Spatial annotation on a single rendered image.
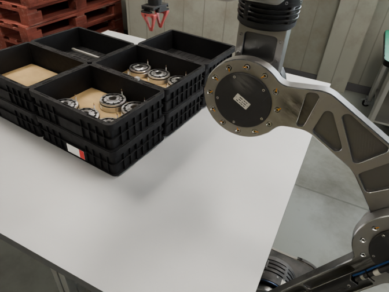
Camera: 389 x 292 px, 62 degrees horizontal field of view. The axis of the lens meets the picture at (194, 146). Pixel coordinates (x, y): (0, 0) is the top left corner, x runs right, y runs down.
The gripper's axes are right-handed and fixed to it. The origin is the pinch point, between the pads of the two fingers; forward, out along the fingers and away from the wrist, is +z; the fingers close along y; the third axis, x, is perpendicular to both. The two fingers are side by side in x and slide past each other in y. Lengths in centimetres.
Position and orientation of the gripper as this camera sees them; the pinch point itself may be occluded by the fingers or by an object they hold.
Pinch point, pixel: (156, 27)
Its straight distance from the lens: 145.6
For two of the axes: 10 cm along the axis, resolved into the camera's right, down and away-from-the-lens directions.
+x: 8.5, 3.4, -4.1
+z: -0.3, 8.1, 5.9
